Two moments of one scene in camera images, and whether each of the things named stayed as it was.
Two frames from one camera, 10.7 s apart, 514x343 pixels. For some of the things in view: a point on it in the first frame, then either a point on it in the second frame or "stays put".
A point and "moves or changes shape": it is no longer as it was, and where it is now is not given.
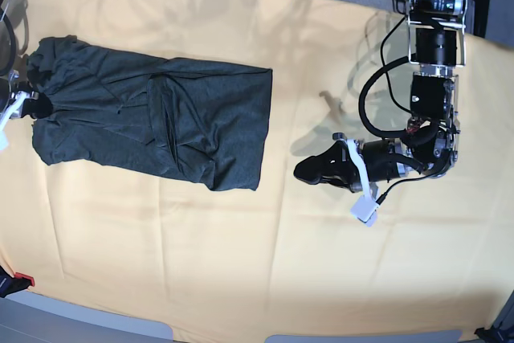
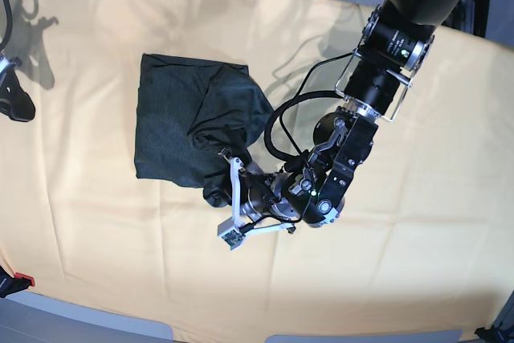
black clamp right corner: [495, 335] stays put
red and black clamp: [10, 285] stays put
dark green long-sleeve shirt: [202, 122] moves or changes shape
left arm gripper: [335, 167] → [261, 196]
